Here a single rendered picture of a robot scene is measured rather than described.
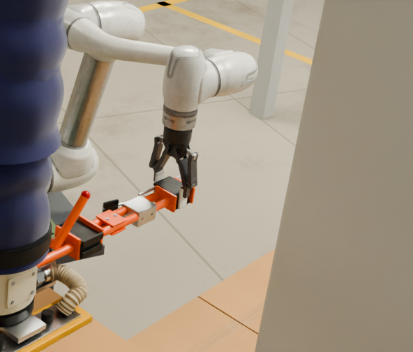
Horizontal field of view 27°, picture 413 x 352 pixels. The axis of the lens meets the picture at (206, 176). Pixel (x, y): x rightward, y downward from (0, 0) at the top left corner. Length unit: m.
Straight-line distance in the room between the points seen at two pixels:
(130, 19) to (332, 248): 2.02
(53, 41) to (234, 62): 0.73
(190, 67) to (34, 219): 0.59
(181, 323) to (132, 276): 1.14
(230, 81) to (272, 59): 3.41
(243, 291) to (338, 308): 2.46
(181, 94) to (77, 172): 0.93
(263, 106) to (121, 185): 1.36
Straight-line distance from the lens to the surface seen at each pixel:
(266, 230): 4.64
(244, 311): 3.14
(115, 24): 2.68
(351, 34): 0.69
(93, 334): 2.33
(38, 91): 1.69
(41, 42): 1.65
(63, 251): 2.09
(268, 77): 5.72
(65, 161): 3.00
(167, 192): 2.34
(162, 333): 2.99
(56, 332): 2.03
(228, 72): 2.26
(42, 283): 2.11
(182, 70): 2.17
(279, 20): 5.58
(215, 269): 4.27
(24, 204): 1.81
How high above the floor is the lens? 2.45
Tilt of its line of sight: 29 degrees down
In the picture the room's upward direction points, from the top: 8 degrees clockwise
